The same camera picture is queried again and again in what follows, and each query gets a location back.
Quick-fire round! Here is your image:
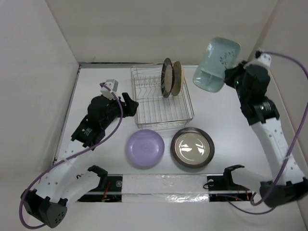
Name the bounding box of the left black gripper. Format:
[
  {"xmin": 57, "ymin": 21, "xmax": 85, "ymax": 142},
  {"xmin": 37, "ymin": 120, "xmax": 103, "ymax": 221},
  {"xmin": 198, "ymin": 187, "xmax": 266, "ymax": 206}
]
[{"xmin": 102, "ymin": 93, "xmax": 138, "ymax": 129}]

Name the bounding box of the light green rectangular dish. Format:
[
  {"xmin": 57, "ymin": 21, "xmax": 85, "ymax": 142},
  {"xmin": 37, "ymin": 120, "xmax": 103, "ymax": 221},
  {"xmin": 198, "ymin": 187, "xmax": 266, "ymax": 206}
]
[{"xmin": 192, "ymin": 37, "xmax": 241, "ymax": 93}]

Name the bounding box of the dark striped rim plate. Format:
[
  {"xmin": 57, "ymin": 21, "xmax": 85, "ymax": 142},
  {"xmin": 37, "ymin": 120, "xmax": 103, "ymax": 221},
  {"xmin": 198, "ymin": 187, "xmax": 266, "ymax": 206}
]
[{"xmin": 161, "ymin": 58, "xmax": 174, "ymax": 98}]

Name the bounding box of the purple plastic plate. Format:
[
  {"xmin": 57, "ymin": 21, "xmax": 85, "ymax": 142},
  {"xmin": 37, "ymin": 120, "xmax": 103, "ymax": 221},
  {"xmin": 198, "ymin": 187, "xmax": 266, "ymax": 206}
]
[{"xmin": 125, "ymin": 129, "xmax": 165, "ymax": 168}]

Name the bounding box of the brown rim cream bowl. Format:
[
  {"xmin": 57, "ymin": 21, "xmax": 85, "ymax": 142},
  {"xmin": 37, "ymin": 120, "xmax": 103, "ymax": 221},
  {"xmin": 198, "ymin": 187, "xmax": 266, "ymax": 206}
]
[{"xmin": 170, "ymin": 127, "xmax": 215, "ymax": 169}]

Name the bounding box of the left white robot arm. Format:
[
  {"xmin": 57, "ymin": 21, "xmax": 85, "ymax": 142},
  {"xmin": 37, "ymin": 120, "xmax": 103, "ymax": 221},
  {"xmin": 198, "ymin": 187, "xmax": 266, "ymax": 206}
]
[{"xmin": 19, "ymin": 92, "xmax": 139, "ymax": 228}]

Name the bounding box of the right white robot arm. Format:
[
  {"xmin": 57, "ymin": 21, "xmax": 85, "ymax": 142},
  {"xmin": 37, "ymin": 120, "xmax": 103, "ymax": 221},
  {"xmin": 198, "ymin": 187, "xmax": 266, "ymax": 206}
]
[{"xmin": 222, "ymin": 64, "xmax": 308, "ymax": 208}]

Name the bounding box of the beige wooden plate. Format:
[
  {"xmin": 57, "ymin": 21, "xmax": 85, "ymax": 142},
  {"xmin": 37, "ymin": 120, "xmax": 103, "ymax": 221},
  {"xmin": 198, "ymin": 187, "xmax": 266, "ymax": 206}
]
[{"xmin": 171, "ymin": 61, "xmax": 185, "ymax": 96}]

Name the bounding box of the wire dish rack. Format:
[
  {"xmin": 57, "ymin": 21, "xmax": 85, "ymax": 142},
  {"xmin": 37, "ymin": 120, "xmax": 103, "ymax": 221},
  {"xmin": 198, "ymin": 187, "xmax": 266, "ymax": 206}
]
[{"xmin": 130, "ymin": 65, "xmax": 194, "ymax": 130}]

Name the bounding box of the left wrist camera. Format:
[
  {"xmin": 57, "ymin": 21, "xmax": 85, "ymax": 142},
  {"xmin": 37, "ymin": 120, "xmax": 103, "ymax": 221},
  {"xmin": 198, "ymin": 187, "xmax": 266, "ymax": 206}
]
[{"xmin": 100, "ymin": 79, "xmax": 118, "ymax": 100}]

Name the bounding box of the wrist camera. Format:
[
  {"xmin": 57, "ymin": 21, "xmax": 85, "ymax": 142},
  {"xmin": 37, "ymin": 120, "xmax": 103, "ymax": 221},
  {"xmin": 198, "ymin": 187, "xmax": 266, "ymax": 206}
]
[
  {"xmin": 100, "ymin": 79, "xmax": 118, "ymax": 100},
  {"xmin": 254, "ymin": 50, "xmax": 272, "ymax": 68}
]

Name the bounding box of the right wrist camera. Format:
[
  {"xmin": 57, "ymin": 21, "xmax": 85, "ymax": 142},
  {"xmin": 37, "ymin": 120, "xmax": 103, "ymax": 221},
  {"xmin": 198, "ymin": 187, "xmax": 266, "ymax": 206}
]
[{"xmin": 254, "ymin": 50, "xmax": 272, "ymax": 68}]

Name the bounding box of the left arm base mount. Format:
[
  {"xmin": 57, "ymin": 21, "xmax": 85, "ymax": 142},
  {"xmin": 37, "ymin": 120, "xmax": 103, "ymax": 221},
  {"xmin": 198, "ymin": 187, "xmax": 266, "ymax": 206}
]
[{"xmin": 78, "ymin": 175, "xmax": 123, "ymax": 203}]

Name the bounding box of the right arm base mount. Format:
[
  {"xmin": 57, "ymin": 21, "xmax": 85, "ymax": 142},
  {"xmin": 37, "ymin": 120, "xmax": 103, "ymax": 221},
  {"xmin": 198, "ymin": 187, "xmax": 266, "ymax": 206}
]
[{"xmin": 203, "ymin": 175, "xmax": 252, "ymax": 202}]

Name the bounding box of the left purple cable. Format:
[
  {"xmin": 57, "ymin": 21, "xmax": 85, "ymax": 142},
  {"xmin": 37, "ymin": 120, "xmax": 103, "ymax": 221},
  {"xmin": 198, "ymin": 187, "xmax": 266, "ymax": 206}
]
[{"xmin": 19, "ymin": 83, "xmax": 125, "ymax": 229}]

